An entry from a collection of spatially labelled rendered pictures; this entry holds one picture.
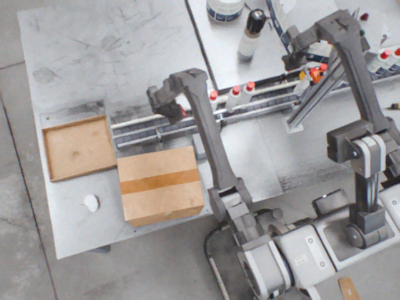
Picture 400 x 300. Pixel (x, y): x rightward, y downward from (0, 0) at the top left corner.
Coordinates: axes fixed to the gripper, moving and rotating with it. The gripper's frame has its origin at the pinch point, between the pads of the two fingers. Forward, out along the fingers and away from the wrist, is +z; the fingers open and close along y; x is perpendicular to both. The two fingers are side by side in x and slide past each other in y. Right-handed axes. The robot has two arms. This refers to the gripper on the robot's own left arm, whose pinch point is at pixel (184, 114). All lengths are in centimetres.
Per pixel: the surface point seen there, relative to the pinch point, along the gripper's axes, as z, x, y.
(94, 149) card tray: -21.2, 40.7, -1.8
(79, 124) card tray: -24, 44, 12
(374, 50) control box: -3, -79, -17
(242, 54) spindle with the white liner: 26.0, -27.0, 25.6
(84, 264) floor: 20, 121, -46
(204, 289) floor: 67, 67, -83
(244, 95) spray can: 12.3, -25.9, -0.8
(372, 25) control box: -1, -82, -8
